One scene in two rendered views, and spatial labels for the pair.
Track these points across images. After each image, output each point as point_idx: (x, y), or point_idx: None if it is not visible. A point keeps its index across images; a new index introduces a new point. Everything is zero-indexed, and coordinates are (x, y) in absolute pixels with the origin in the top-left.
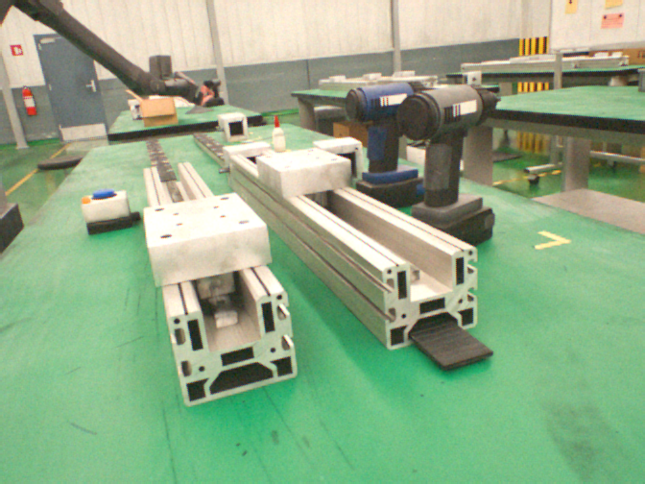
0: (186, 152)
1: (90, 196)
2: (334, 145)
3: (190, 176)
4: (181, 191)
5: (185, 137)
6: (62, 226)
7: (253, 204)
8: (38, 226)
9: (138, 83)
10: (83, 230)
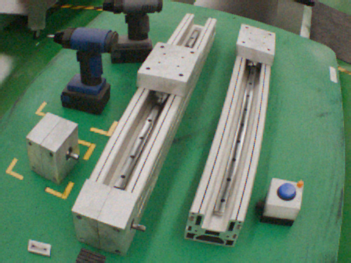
0: None
1: (295, 204)
2: (65, 121)
3: (218, 149)
4: (218, 188)
5: None
6: (310, 240)
7: (167, 150)
8: (327, 254)
9: None
10: (298, 216)
